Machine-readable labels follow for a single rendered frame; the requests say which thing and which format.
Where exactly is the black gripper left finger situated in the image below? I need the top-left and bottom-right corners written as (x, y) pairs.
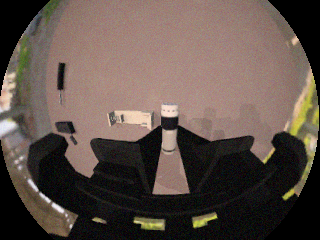
top-left (89, 125), bottom-right (163, 193)

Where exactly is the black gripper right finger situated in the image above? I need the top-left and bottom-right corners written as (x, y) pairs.
top-left (177, 125), bottom-right (255, 193)

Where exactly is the black rectangular bar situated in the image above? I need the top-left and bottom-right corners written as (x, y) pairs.
top-left (55, 121), bottom-right (76, 135)

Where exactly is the white cylinder with black band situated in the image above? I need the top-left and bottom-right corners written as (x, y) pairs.
top-left (160, 103), bottom-right (179, 155)

